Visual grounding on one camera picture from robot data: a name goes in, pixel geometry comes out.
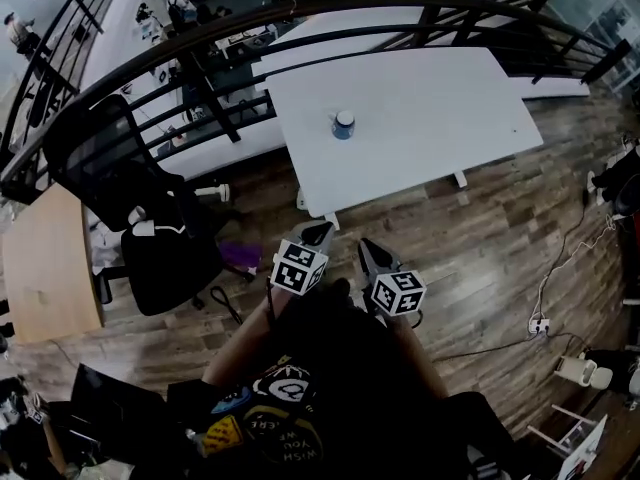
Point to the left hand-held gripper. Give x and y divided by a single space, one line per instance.
300 268

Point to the person's black printed shirt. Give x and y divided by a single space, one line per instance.
340 368

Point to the person's right forearm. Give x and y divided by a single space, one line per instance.
420 363

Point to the white cylindrical device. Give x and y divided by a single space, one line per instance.
582 372

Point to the purple cloth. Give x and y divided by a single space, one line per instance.
241 255

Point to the person's left forearm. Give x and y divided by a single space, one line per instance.
240 343

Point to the blue cup with white base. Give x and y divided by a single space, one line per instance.
343 127

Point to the black laptop bag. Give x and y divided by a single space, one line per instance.
115 408

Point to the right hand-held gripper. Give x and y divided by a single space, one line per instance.
400 293

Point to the white power strip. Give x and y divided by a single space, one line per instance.
539 325

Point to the black office chair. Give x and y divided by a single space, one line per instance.
160 263

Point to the white frame stand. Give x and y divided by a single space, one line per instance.
575 428

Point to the light wooden desk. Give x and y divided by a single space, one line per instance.
47 268

